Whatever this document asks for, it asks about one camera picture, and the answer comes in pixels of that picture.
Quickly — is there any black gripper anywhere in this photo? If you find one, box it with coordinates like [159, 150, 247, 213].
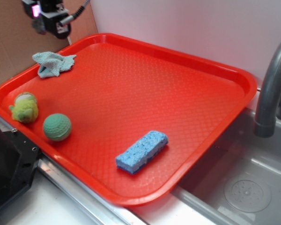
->
[22, 0, 71, 39]

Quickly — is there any brown rock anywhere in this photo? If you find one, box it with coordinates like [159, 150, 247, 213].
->
[32, 19, 47, 35]

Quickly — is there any brown cardboard panel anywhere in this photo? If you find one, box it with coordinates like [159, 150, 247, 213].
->
[0, 0, 97, 84]

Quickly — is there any light blue cloth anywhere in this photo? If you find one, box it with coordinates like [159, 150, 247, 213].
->
[32, 52, 77, 78]

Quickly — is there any yellow green plush toy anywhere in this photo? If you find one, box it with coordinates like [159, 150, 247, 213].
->
[8, 92, 38, 124]

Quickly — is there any green golf ball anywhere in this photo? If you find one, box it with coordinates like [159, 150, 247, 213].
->
[43, 113, 72, 142]

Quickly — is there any red plastic tray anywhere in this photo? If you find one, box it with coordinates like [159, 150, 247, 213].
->
[0, 34, 257, 206]

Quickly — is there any blue sponge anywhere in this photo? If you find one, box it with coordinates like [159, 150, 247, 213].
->
[115, 131, 168, 174]

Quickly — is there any grey faucet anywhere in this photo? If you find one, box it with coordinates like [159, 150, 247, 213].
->
[253, 43, 281, 138]

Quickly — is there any grey plastic sink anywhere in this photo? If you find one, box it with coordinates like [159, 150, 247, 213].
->
[172, 100, 281, 225]

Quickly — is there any grey cable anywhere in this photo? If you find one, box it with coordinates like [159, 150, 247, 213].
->
[58, 0, 91, 26]

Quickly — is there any metal rail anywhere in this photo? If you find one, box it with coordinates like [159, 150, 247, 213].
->
[0, 110, 146, 225]

